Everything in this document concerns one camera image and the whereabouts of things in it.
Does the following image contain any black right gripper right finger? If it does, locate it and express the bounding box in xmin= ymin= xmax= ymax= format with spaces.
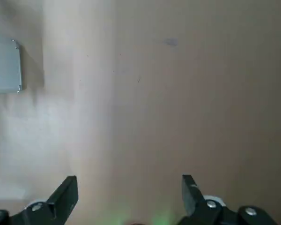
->
xmin=177 ymin=173 xmax=280 ymax=225

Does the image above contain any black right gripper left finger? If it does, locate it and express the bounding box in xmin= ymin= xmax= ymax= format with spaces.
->
xmin=0 ymin=175 xmax=79 ymax=225

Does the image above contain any silver aluminium first-aid case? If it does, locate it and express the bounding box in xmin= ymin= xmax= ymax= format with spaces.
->
xmin=0 ymin=38 xmax=23 ymax=111

